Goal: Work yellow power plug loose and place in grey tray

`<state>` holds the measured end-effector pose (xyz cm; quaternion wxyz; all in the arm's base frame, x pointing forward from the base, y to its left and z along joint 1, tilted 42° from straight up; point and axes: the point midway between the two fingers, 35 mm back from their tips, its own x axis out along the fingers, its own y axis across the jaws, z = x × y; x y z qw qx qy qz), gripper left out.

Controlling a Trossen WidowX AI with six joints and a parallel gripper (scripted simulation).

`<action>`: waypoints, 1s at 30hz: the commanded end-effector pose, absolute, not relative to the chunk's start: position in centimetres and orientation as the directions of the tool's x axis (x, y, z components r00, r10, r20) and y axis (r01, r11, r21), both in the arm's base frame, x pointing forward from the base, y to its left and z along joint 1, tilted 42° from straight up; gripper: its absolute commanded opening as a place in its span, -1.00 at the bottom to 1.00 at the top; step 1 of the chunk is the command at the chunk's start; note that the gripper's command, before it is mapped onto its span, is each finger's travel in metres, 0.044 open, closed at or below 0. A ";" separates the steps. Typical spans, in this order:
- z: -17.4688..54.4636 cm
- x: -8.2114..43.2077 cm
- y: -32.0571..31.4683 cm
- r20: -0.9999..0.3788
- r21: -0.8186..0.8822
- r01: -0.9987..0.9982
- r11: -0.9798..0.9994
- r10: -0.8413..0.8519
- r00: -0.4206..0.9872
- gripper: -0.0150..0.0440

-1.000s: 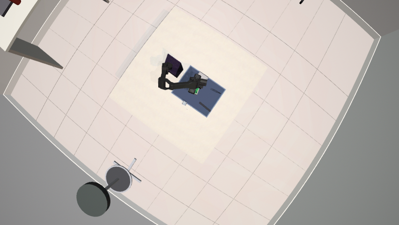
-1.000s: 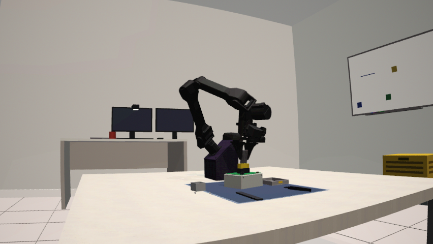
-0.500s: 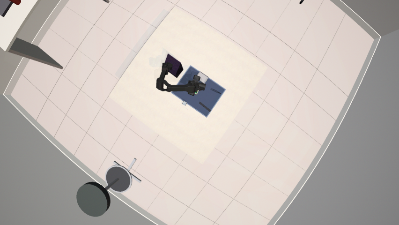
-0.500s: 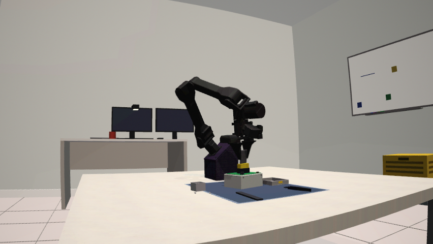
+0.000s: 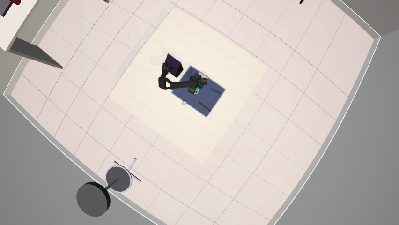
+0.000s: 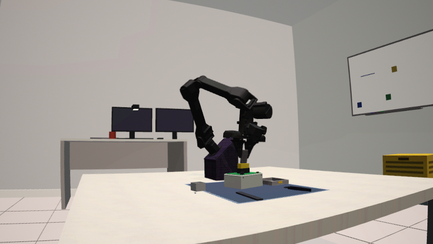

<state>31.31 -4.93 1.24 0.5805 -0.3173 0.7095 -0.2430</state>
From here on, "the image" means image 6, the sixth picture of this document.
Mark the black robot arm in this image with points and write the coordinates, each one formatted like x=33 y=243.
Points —
x=237 y=96

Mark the blue-grey flat mat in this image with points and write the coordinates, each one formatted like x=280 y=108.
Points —
x=266 y=192

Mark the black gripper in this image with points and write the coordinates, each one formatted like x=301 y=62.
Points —
x=239 y=135

